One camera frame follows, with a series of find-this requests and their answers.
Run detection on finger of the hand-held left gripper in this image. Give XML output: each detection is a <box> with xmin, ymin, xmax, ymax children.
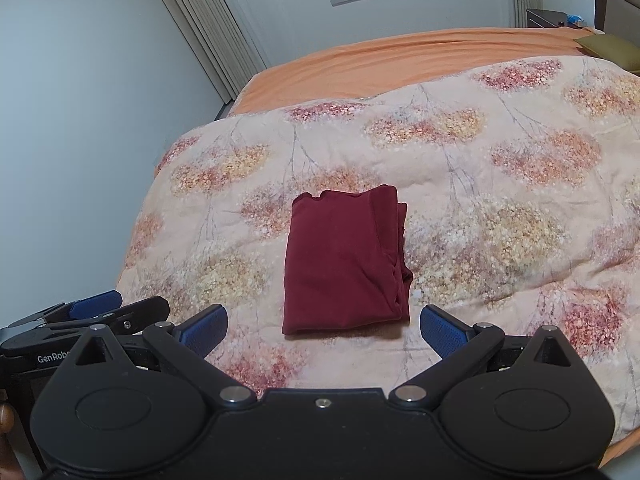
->
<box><xmin>45</xmin><ymin>296</ymin><xmax>171</xmax><ymax>336</ymax></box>
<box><xmin>10</xmin><ymin>290</ymin><xmax>123</xmax><ymax>328</ymax></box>

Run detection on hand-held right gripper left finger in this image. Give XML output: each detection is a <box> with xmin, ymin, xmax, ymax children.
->
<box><xmin>59</xmin><ymin>305</ymin><xmax>258</xmax><ymax>408</ymax></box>

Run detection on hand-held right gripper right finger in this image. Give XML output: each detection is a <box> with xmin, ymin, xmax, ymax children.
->
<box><xmin>387</xmin><ymin>305</ymin><xmax>587</xmax><ymax>408</ymax></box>

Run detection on dark red long-sleeve shirt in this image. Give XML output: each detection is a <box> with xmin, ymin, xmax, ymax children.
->
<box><xmin>281</xmin><ymin>185</ymin><xmax>414</xmax><ymax>337</ymax></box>

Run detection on floral quilt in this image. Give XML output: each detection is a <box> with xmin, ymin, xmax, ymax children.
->
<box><xmin>116</xmin><ymin>55</ymin><xmax>640</xmax><ymax>446</ymax></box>

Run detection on orange bed sheet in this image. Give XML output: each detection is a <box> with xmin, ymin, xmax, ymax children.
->
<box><xmin>232</xmin><ymin>26</ymin><xmax>640</xmax><ymax>468</ymax></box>

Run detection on beige pleated curtain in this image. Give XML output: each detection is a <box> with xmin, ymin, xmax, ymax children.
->
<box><xmin>139</xmin><ymin>0</ymin><xmax>271</xmax><ymax>106</ymax></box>

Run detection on dark wooden nightstand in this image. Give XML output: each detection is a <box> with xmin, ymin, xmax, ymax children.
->
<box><xmin>526</xmin><ymin>8</ymin><xmax>598</xmax><ymax>29</ymax></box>

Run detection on olive green pillow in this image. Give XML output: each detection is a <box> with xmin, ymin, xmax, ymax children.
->
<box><xmin>573</xmin><ymin>34</ymin><xmax>640</xmax><ymax>72</ymax></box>

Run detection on padded bed headboard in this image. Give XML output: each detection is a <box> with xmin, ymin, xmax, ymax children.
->
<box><xmin>594</xmin><ymin>0</ymin><xmax>640</xmax><ymax>68</ymax></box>

